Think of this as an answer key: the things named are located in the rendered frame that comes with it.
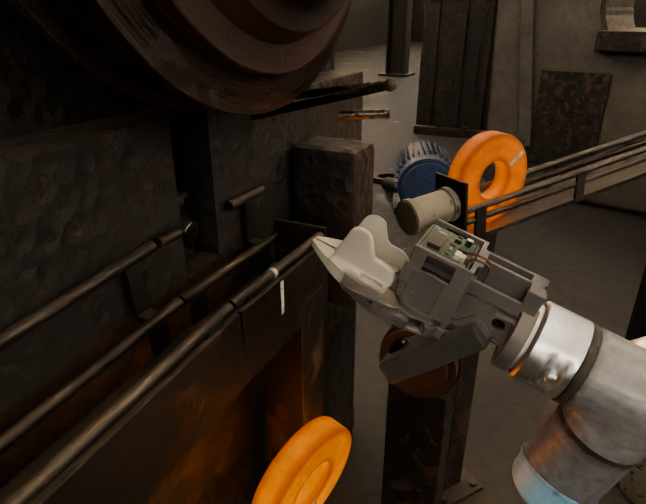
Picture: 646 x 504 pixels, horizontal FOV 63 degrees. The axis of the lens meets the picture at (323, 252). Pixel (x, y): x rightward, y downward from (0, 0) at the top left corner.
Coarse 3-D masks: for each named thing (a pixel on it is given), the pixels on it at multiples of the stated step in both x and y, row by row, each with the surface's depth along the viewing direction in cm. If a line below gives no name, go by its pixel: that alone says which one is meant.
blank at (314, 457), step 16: (320, 416) 65; (304, 432) 61; (320, 432) 62; (336, 432) 63; (288, 448) 60; (304, 448) 60; (320, 448) 61; (336, 448) 65; (272, 464) 59; (288, 464) 59; (304, 464) 59; (320, 464) 63; (336, 464) 67; (272, 480) 58; (288, 480) 58; (304, 480) 61; (320, 480) 67; (336, 480) 70; (256, 496) 59; (272, 496) 58; (288, 496) 59; (304, 496) 66; (320, 496) 68
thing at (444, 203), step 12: (432, 192) 86; (444, 192) 85; (408, 204) 82; (420, 204) 83; (432, 204) 83; (444, 204) 84; (456, 204) 85; (396, 216) 87; (408, 216) 83; (420, 216) 82; (432, 216) 83; (444, 216) 85; (456, 216) 86; (408, 228) 84; (420, 228) 83
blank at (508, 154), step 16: (464, 144) 86; (480, 144) 84; (496, 144) 86; (512, 144) 88; (464, 160) 85; (480, 160) 85; (496, 160) 87; (512, 160) 89; (464, 176) 85; (480, 176) 87; (496, 176) 92; (512, 176) 91; (496, 192) 91
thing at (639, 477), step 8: (640, 464) 110; (632, 472) 112; (640, 472) 110; (624, 480) 115; (632, 480) 112; (640, 480) 111; (624, 488) 115; (632, 488) 113; (640, 488) 111; (632, 496) 113; (640, 496) 112
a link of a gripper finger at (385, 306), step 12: (348, 276) 48; (348, 288) 48; (360, 288) 48; (372, 288) 48; (360, 300) 48; (372, 300) 47; (384, 300) 47; (396, 300) 47; (372, 312) 47; (384, 312) 47; (396, 312) 47; (396, 324) 47
